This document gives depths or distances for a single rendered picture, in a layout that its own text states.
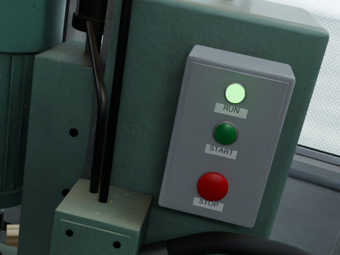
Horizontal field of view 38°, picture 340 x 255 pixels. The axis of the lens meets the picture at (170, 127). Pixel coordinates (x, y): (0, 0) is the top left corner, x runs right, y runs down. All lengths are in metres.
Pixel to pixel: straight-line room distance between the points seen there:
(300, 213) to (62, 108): 1.62
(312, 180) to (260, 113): 1.59
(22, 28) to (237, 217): 0.33
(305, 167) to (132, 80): 1.56
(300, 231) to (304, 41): 1.69
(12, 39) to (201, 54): 0.25
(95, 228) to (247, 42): 0.24
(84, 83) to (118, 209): 0.16
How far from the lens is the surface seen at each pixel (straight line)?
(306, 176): 2.03
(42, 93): 0.61
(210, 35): 0.50
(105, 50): 0.56
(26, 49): 0.62
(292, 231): 2.16
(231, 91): 0.44
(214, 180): 0.47
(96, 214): 0.52
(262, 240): 0.54
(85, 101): 0.59
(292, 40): 0.50
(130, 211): 0.53
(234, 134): 0.46
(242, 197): 0.49
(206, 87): 0.45
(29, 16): 0.61
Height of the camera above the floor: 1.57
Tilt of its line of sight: 20 degrees down
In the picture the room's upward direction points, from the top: 11 degrees clockwise
